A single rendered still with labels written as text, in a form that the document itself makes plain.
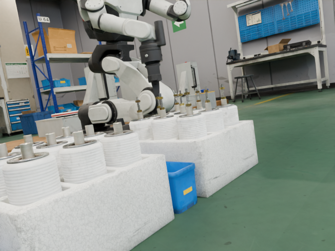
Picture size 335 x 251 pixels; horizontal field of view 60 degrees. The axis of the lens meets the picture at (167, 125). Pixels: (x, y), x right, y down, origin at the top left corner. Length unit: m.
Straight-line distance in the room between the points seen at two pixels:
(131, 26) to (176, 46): 6.24
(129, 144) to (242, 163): 0.53
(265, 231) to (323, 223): 0.13
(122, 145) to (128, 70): 0.91
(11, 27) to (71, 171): 7.14
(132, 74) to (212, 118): 0.67
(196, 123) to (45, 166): 0.51
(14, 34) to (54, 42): 1.53
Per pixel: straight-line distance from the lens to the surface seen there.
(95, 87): 3.52
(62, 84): 6.22
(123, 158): 0.72
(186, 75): 4.87
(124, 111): 1.66
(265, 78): 6.34
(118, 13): 1.64
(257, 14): 6.32
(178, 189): 0.82
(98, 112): 1.76
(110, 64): 1.66
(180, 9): 1.78
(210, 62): 6.90
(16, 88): 7.41
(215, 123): 1.04
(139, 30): 1.20
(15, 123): 6.47
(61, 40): 6.48
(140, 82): 1.55
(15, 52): 7.58
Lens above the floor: 0.33
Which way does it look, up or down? 6 degrees down
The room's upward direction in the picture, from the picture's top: 9 degrees counter-clockwise
